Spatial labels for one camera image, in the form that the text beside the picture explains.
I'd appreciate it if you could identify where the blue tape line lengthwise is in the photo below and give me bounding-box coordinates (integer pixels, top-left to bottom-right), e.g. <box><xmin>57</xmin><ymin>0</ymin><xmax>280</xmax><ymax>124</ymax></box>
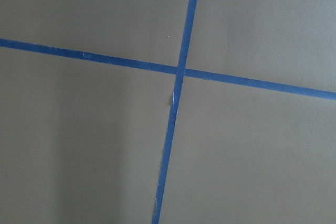
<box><xmin>151</xmin><ymin>0</ymin><xmax>197</xmax><ymax>223</ymax></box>

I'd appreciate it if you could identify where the blue tape line crosswise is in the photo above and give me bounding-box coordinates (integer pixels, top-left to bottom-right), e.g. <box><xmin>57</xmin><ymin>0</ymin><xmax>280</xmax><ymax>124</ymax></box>
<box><xmin>1</xmin><ymin>38</ymin><xmax>335</xmax><ymax>100</ymax></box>

